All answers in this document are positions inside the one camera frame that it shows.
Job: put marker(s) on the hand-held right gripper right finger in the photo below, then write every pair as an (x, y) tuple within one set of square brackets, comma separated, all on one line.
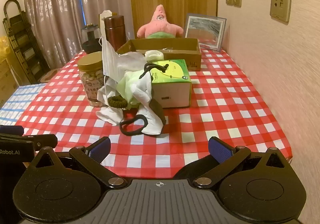
[(220, 151)]

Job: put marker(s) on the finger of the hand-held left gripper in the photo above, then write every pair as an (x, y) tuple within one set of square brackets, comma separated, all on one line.
[(11, 130), (42, 141)]

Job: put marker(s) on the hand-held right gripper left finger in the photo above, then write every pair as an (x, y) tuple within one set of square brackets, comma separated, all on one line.
[(100, 150)]

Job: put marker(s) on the black elastic band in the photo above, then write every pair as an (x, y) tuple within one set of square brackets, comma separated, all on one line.
[(123, 130)]

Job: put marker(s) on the white cloth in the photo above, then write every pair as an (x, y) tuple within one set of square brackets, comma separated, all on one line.
[(110, 115), (146, 88)]

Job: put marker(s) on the dark hair scrunchie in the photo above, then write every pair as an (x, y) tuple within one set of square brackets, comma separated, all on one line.
[(117, 102)]

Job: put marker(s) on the pale green fluffy cloth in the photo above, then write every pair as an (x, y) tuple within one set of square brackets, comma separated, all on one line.
[(127, 86)]

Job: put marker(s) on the surgical face mask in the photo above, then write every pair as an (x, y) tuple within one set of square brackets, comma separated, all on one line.
[(110, 61)]

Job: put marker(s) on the white knit towel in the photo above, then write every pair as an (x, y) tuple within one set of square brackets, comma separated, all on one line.
[(130, 61)]

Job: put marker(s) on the shallow cardboard box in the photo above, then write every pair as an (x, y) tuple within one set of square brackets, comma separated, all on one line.
[(185, 58)]

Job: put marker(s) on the blue checkered bedsheet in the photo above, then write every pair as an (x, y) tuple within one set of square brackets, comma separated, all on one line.
[(22, 98)]

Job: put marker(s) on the red checkered tablecloth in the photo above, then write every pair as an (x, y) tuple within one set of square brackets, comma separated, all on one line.
[(225, 103)]

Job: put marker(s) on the stacked cardboard cartons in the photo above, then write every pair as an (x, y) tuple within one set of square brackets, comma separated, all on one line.
[(6, 81)]

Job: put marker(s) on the nut jar with gold lid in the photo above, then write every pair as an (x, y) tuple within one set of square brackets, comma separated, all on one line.
[(90, 81)]

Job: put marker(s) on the green tissue box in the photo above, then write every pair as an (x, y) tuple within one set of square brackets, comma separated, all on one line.
[(175, 91)]

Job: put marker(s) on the yellow plastic bag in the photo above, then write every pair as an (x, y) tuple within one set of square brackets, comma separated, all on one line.
[(4, 47)]

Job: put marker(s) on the black folding rack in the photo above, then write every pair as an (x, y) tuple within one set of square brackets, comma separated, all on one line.
[(22, 46)]

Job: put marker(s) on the white tape roll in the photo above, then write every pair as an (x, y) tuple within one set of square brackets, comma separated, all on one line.
[(155, 55)]

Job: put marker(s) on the glass jar with dark lid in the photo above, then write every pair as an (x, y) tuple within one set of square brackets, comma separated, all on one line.
[(91, 38)]

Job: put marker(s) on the brown cylindrical canister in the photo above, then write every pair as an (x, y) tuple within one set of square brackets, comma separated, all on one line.
[(115, 33)]

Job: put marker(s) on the silver framed mirror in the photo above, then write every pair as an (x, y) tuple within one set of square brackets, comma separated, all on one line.
[(205, 31)]

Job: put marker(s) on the beige patterned curtain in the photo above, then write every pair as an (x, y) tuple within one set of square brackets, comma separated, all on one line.
[(55, 13)]

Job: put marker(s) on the pink starfish plush toy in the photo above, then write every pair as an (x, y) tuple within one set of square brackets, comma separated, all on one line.
[(156, 28)]

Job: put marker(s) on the large beige wall socket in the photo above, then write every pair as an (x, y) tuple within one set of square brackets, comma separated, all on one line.
[(280, 6)]

